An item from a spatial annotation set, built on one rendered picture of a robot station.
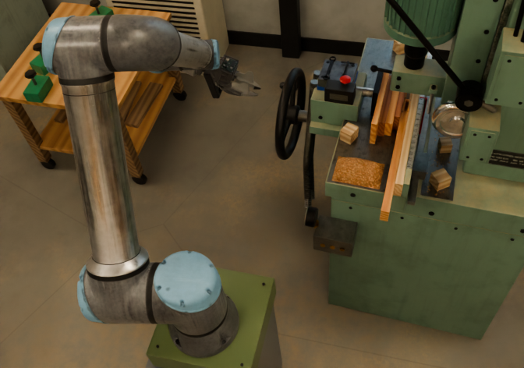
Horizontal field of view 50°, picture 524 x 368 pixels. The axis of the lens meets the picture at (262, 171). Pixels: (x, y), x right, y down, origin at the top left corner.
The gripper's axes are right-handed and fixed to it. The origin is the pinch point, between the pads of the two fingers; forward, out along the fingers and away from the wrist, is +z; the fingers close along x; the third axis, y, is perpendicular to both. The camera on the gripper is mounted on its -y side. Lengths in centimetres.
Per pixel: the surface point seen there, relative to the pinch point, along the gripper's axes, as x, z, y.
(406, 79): -15, 36, 43
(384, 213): -50, 41, 33
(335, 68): -8.8, 19.1, 31.7
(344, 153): -30.5, 29.2, 24.8
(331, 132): -20.4, 25.4, 19.2
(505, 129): -22, 62, 47
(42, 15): 85, -129, -104
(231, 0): 111, -32, -63
